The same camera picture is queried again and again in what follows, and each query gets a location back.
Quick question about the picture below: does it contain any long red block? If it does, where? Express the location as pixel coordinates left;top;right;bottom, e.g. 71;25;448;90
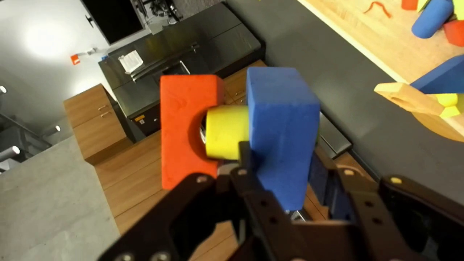
443;19;464;48

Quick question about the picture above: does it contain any blue cylinder block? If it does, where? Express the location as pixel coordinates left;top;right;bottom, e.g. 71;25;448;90
411;0;457;41

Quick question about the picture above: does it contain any tall blue block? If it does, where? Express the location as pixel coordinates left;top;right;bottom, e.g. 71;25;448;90
409;54;464;96

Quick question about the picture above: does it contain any small yellow triangle block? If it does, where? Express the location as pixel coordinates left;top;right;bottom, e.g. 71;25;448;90
431;92;464;122

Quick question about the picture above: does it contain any wooden cabinet above fridge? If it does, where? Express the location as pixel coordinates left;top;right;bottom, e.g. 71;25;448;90
63;83;134;167

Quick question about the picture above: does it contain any white paper on fridge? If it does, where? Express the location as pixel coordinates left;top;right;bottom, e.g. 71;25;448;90
118;48;145;76

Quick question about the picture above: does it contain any large yellow triangle block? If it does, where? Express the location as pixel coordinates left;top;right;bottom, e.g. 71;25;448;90
451;0;464;22

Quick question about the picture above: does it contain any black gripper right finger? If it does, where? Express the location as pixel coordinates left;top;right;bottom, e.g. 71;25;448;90
309;155;464;261

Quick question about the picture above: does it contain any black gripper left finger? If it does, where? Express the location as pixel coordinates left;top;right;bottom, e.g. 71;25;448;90
99;141;311;261

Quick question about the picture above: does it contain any orange yellow blue block piece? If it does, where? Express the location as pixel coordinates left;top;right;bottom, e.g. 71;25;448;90
158;66;322;215

